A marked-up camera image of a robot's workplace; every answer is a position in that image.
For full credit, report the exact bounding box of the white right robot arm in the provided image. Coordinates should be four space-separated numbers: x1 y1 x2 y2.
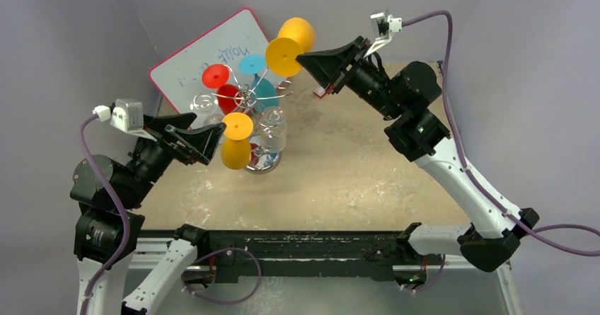
296 37 539 273

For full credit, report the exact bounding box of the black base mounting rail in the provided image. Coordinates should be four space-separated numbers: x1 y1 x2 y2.
100 229 509 286

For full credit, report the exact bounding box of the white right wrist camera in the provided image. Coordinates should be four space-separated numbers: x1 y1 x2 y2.
364 9 403 58

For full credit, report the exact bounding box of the red plastic wine glass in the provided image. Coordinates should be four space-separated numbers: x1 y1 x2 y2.
201 64 240 115

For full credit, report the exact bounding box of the clear glass tumbler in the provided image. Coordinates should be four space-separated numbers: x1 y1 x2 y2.
259 106 287 153

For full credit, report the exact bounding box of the clear wine glass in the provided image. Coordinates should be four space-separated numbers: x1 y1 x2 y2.
190 94 224 129

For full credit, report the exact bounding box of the small red white box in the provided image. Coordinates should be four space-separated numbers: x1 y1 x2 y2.
313 86 328 99

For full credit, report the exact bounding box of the yellow wine glass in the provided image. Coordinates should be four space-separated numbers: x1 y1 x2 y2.
221 112 254 170
265 17 316 78

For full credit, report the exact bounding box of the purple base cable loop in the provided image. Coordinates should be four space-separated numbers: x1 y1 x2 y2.
180 247 262 305

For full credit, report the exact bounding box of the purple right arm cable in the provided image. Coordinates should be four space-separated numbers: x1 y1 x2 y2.
402 10 600 258

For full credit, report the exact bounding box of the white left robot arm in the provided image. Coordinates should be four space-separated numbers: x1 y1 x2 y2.
70 105 226 314

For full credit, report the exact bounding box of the teal plastic wine glass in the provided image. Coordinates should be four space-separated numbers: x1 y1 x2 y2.
238 54 279 113

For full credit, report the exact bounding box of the red-framed whiteboard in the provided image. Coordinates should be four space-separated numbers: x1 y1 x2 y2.
149 8 285 113

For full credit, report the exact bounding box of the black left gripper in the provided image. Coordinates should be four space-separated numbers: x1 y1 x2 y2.
120 110 225 207

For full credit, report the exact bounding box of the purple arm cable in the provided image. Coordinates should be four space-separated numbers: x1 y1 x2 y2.
77 114 132 315
402 10 600 258

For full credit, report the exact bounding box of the chrome wine glass rack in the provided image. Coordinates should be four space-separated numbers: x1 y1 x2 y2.
211 68 292 175

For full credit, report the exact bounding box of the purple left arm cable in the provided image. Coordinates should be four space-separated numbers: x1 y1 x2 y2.
77 114 132 315

